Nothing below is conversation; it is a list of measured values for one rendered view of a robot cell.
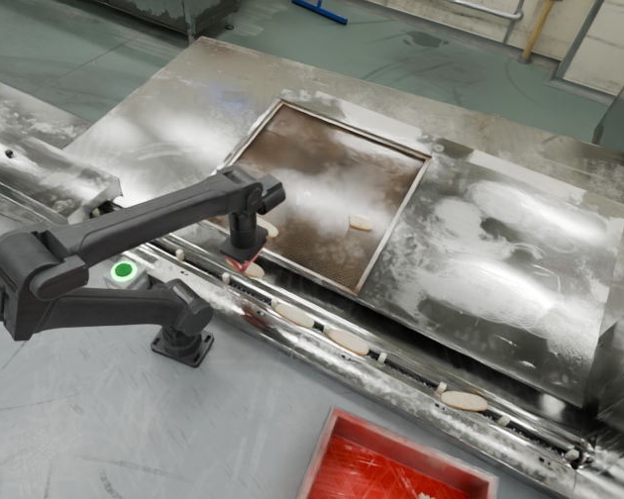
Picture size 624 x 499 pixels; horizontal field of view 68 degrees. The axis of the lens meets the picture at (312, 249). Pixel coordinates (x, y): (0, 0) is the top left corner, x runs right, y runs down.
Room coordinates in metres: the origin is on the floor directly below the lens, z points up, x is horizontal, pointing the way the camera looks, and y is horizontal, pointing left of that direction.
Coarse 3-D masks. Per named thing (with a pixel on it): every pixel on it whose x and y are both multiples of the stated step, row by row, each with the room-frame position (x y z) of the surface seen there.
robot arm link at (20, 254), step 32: (0, 256) 0.33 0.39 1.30; (32, 256) 0.33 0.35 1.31; (0, 288) 0.31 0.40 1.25; (96, 288) 0.40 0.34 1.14; (160, 288) 0.50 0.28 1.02; (0, 320) 0.29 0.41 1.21; (32, 320) 0.29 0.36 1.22; (64, 320) 0.32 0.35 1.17; (96, 320) 0.36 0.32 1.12; (128, 320) 0.39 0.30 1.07; (160, 320) 0.44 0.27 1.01; (192, 320) 0.46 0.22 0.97
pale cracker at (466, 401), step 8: (448, 392) 0.44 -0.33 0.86; (456, 392) 0.44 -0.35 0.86; (448, 400) 0.42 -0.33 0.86; (456, 400) 0.43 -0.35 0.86; (464, 400) 0.43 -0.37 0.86; (472, 400) 0.43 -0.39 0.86; (480, 400) 0.43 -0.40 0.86; (464, 408) 0.41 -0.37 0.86; (472, 408) 0.41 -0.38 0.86; (480, 408) 0.42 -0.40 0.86
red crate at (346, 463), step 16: (336, 448) 0.31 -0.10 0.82; (352, 448) 0.31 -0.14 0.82; (336, 464) 0.27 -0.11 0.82; (352, 464) 0.28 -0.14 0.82; (368, 464) 0.28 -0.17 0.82; (384, 464) 0.29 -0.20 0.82; (400, 464) 0.29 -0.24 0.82; (320, 480) 0.24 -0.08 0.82; (336, 480) 0.25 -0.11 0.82; (352, 480) 0.25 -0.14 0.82; (368, 480) 0.25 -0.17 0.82; (384, 480) 0.26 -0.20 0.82; (400, 480) 0.26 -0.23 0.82; (416, 480) 0.27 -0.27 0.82; (432, 480) 0.27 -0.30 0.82; (320, 496) 0.21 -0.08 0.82; (336, 496) 0.22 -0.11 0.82; (352, 496) 0.22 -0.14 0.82; (368, 496) 0.23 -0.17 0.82; (384, 496) 0.23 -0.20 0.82; (400, 496) 0.23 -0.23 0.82; (416, 496) 0.24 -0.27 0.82; (432, 496) 0.24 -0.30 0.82; (448, 496) 0.25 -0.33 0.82; (464, 496) 0.25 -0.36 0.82
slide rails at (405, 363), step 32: (192, 256) 0.72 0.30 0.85; (224, 288) 0.63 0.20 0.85; (256, 288) 0.65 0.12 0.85; (320, 320) 0.58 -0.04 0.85; (352, 352) 0.51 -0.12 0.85; (384, 352) 0.52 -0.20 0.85; (416, 384) 0.45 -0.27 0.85; (448, 384) 0.46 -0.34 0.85; (480, 416) 0.40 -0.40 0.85; (512, 416) 0.41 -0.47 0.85; (544, 448) 0.35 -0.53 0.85; (576, 448) 0.36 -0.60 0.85
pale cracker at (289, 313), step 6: (276, 306) 0.60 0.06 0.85; (282, 306) 0.60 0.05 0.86; (288, 306) 0.60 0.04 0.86; (282, 312) 0.58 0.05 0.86; (288, 312) 0.59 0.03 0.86; (294, 312) 0.59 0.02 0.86; (300, 312) 0.59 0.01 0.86; (288, 318) 0.57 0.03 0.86; (294, 318) 0.57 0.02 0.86; (300, 318) 0.57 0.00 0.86; (306, 318) 0.58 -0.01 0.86; (300, 324) 0.56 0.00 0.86; (306, 324) 0.56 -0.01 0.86; (312, 324) 0.57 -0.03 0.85
